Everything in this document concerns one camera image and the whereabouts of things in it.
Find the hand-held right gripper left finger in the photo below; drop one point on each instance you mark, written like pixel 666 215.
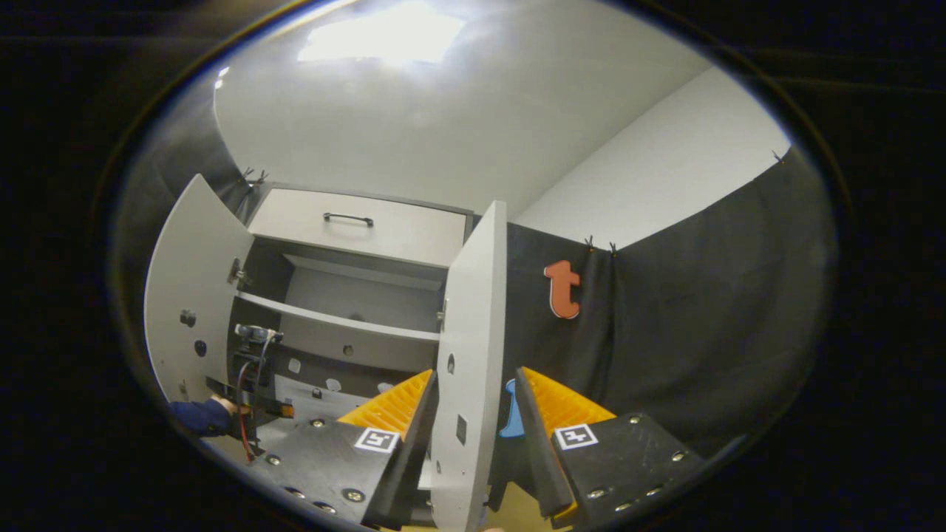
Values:
pixel 406 465

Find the white cabinet drawer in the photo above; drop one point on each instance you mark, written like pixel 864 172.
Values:
pixel 414 233

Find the white grey shoe cabinet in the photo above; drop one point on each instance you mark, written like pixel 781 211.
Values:
pixel 355 295

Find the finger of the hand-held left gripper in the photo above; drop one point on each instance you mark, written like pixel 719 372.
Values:
pixel 281 409

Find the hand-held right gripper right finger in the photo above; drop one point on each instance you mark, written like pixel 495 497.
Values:
pixel 543 458

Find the white cabinet door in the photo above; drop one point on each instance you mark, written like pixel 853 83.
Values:
pixel 473 310
pixel 192 258

